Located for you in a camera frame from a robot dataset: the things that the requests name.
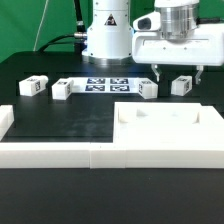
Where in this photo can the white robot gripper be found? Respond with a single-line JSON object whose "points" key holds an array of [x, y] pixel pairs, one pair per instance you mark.
{"points": [[203, 46]]}

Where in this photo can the white square table top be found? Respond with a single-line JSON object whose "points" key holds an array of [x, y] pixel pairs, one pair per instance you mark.
{"points": [[167, 123]]}

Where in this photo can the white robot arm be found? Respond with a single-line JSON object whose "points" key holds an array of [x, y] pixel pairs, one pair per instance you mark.
{"points": [[172, 34]]}

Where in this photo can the white sheet with fiducial markers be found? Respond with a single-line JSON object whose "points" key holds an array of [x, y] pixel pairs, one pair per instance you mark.
{"points": [[104, 85]]}

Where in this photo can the white left fence piece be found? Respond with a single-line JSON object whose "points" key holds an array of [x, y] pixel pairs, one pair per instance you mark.
{"points": [[6, 119]]}

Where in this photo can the white front fence bar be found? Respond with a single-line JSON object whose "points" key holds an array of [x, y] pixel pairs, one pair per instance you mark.
{"points": [[107, 155]]}

